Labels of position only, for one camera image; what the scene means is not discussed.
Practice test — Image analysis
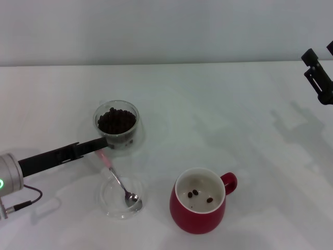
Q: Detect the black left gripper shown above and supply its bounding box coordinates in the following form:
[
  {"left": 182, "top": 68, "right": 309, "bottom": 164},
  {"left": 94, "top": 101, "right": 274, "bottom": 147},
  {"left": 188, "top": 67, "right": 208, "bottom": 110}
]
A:
[{"left": 17, "top": 137, "right": 109, "bottom": 179}]

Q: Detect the pink handled metal spoon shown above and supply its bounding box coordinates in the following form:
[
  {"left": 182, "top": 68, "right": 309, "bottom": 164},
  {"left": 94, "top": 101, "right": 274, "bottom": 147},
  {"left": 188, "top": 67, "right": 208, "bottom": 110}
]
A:
[{"left": 95, "top": 148, "right": 144, "bottom": 210}]

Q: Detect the red ceramic mug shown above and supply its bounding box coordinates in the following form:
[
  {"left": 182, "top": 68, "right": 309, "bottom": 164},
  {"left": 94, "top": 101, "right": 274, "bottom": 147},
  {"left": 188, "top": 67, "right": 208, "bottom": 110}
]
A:
[{"left": 169, "top": 167, "right": 238, "bottom": 234}]

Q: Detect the pile of coffee beans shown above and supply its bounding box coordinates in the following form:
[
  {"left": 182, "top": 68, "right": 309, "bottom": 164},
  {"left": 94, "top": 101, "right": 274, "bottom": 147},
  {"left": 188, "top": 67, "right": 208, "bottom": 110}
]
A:
[{"left": 97, "top": 107, "right": 137, "bottom": 135}]

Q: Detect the clear glass cup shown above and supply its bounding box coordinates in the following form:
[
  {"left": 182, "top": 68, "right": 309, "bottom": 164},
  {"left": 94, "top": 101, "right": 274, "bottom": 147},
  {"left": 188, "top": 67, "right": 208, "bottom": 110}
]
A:
[{"left": 93, "top": 100, "right": 140, "bottom": 151}]

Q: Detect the clear glass saucer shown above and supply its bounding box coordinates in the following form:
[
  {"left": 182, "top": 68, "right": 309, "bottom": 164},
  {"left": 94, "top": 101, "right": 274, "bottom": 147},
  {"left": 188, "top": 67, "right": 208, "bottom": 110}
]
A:
[{"left": 104, "top": 122, "right": 147, "bottom": 158}]

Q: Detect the small clear glass dish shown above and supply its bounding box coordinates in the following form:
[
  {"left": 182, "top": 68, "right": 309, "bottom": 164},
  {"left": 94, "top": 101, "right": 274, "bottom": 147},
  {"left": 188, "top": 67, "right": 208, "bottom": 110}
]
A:
[{"left": 99, "top": 168, "right": 149, "bottom": 221}]

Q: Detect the dark left wrist cable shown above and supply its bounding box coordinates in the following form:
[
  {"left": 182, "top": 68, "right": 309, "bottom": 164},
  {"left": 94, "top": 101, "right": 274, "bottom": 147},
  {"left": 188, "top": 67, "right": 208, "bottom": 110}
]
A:
[{"left": 11, "top": 184, "right": 44, "bottom": 212}]

